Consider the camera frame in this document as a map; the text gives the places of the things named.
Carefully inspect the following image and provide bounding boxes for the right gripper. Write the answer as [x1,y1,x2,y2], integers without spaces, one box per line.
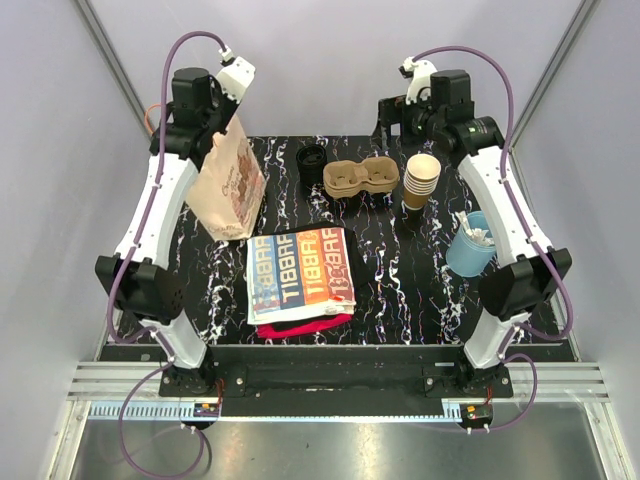
[369,92,443,153]

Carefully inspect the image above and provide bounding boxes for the cardboard cup carrier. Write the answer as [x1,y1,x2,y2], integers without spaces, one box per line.
[323,156,400,199]

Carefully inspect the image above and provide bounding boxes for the paper takeout bag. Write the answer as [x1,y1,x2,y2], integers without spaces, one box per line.
[186,116,266,241]

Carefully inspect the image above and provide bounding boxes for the red cloth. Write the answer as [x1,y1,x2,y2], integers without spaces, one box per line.
[257,313,352,340]

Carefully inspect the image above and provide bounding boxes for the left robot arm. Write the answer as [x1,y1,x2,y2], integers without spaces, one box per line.
[95,66,254,396]

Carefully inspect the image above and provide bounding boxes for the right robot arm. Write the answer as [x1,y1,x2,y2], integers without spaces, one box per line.
[373,61,572,397]

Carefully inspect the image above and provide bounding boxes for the black coffee lid stack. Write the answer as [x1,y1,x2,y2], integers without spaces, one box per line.
[296,144,327,185]

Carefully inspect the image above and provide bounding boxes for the paper cup stack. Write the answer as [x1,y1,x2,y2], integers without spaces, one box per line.
[403,154,441,211]

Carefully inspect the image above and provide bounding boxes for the blue plastic cup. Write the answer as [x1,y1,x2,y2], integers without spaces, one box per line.
[445,218,496,278]

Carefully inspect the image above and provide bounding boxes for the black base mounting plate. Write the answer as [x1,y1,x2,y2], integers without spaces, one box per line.
[99,343,576,420]

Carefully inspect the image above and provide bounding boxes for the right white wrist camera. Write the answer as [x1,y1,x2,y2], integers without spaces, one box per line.
[399,57,437,105]

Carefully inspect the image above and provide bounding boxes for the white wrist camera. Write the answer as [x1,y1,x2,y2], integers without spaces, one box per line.
[215,46,256,104]
[399,57,437,105]

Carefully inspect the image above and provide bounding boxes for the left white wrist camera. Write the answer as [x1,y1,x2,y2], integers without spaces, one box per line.
[215,46,256,104]

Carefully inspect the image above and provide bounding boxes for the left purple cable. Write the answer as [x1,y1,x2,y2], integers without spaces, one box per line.
[105,30,231,475]

